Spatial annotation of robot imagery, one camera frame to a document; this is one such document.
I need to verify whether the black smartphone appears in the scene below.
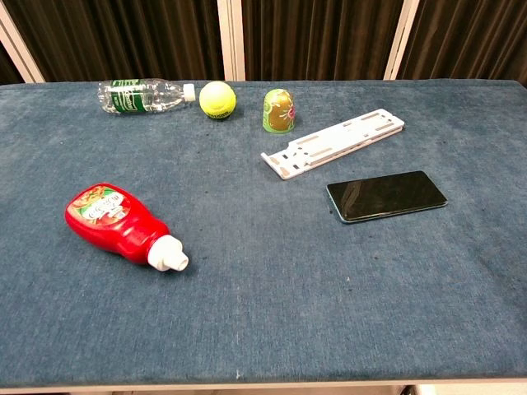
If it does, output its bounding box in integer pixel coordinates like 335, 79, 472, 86
326, 170, 449, 225

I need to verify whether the white folding phone stand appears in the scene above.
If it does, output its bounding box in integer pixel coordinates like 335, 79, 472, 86
260, 108, 406, 182

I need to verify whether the blue fabric table cover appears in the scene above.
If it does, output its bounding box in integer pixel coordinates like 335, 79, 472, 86
0, 79, 527, 387

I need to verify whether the green kiwi print container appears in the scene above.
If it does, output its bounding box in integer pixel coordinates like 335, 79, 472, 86
262, 87, 295, 135

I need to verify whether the yellow tennis ball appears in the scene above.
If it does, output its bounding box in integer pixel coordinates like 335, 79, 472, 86
198, 81, 237, 122

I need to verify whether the red ketchup squeeze bottle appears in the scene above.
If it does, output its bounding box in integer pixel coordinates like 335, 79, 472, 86
64, 182, 190, 273

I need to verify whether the clear plastic water bottle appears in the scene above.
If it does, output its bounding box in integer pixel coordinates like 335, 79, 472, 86
97, 77, 197, 116

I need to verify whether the dark pleated curtain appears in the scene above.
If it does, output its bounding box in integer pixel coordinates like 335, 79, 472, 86
0, 0, 527, 86

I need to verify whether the white partition frame post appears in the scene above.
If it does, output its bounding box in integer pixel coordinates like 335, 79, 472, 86
383, 0, 421, 81
0, 3, 45, 84
217, 0, 247, 82

